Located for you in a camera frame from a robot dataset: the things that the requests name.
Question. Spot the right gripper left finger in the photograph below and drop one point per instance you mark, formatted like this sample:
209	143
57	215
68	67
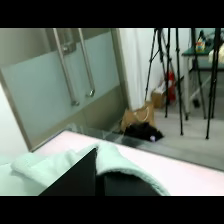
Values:
80	180

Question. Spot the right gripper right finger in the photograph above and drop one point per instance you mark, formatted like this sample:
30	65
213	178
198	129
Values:
128	186

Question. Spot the pale green garment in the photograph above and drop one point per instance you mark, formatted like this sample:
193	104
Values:
46	168

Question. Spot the black garment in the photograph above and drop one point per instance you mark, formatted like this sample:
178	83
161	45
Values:
143	130

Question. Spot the brown paper bag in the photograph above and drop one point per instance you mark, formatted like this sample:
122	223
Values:
131	117

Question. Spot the cardboard box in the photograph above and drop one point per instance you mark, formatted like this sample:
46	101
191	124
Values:
158	98

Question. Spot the black tripod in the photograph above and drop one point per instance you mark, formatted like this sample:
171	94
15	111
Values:
210	110
179	100

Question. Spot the red fire extinguisher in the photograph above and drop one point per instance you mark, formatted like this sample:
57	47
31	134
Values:
171	87

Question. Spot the frosted glass door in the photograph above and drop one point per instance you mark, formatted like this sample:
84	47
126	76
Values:
36	80

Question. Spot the green topped table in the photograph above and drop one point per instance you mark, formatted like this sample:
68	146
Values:
193	53

